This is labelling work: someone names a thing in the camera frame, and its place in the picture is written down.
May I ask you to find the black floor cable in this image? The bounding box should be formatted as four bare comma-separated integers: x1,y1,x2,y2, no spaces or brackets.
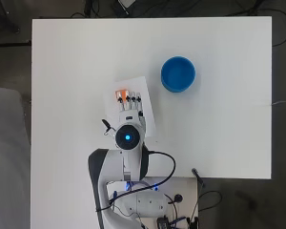
225,6,286,48

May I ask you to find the black and silver robot hand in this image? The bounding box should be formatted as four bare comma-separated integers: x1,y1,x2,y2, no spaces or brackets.
116,90,148,132

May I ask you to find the orange cube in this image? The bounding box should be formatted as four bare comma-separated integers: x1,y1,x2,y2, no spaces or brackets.
114,89,129,103

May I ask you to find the blue round tub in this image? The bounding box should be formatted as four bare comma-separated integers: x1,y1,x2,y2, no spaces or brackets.
160,55,196,94

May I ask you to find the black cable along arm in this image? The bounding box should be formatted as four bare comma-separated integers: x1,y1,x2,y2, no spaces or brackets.
95,150,177,213

